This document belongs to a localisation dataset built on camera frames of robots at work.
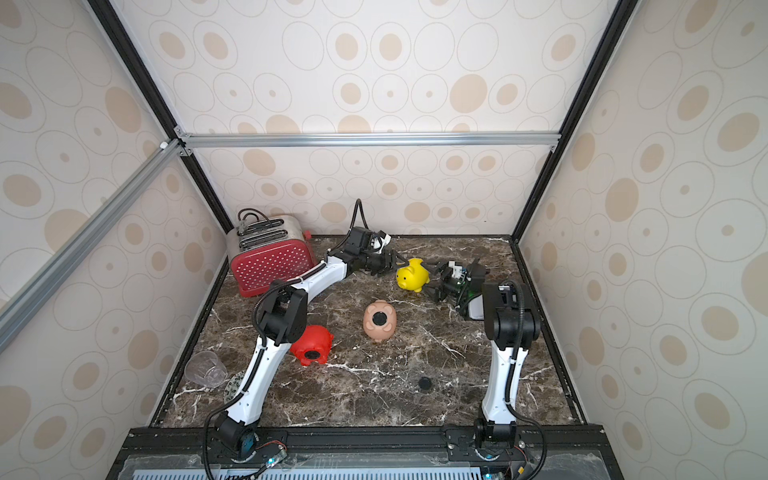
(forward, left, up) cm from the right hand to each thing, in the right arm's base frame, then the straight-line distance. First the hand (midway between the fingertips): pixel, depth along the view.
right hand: (433, 273), depth 98 cm
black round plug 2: (-17, +17, 0) cm, 24 cm away
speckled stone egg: (-37, +54, -4) cm, 66 cm away
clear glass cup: (-33, +65, -6) cm, 73 cm away
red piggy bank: (-27, +33, +1) cm, 43 cm away
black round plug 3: (-33, +3, -9) cm, 34 cm away
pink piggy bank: (-21, +18, -1) cm, 28 cm away
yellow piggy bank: (-2, +7, 0) cm, 7 cm away
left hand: (+1, +7, +2) cm, 7 cm away
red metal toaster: (-1, +53, +11) cm, 54 cm away
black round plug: (-28, +35, -3) cm, 45 cm away
